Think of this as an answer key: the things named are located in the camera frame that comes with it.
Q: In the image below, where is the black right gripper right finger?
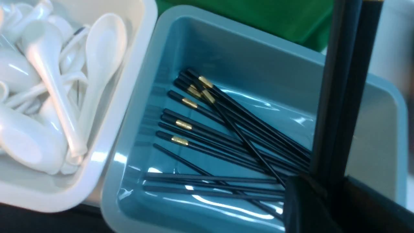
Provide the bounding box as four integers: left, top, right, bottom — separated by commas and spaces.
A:
331, 176, 414, 233

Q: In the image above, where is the small white spoon bin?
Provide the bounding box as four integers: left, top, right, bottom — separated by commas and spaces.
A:
0, 0, 158, 213

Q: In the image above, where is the green cloth backdrop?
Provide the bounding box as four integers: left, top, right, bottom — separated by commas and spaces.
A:
156, 0, 333, 52

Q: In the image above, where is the white ceramic soup spoon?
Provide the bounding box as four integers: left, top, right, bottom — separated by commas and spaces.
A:
66, 13, 127, 165

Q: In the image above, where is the blue-grey chopstick bin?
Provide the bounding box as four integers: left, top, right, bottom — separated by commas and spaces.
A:
101, 5, 408, 233

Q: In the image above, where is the black chopstick plain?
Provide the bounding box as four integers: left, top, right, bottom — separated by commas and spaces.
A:
143, 185, 285, 202
144, 172, 280, 184

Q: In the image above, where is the black chopstick gold band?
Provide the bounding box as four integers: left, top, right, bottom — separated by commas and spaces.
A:
160, 113, 304, 173
185, 68, 311, 158
167, 90, 309, 170
156, 131, 275, 177

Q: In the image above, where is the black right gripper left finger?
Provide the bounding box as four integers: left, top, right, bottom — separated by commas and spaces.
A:
283, 176, 343, 233

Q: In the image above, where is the white soup spoon upright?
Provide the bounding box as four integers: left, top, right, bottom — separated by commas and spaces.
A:
21, 20, 87, 155

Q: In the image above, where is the white soup spoon lower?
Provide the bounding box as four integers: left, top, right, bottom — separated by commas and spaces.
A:
0, 104, 66, 175

